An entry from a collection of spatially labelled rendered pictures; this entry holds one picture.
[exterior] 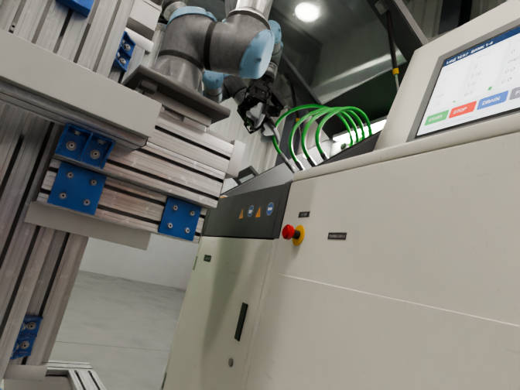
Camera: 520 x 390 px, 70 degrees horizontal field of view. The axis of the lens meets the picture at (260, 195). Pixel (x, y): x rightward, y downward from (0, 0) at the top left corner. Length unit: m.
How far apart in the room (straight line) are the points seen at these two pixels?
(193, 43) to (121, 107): 0.32
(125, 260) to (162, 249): 0.75
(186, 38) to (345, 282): 0.65
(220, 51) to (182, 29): 0.11
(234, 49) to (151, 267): 7.30
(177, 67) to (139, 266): 7.19
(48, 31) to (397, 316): 0.95
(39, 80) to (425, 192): 0.64
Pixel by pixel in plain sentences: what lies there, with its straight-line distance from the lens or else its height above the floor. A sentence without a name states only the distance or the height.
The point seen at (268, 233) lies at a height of 0.80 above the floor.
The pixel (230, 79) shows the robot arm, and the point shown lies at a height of 1.40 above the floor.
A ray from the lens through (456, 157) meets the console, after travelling 0.65.
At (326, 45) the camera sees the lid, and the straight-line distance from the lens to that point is 1.73.
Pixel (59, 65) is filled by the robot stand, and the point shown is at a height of 0.93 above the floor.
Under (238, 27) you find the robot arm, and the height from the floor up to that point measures 1.23.
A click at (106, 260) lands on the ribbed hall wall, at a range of 7.79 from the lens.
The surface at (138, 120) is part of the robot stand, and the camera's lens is 0.71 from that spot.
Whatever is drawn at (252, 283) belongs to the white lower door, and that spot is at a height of 0.66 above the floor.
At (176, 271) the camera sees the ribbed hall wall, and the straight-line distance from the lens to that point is 8.27.
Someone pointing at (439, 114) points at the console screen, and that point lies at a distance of 1.11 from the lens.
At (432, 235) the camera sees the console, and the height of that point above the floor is 0.80.
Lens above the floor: 0.69
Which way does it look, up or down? 12 degrees up
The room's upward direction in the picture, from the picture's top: 13 degrees clockwise
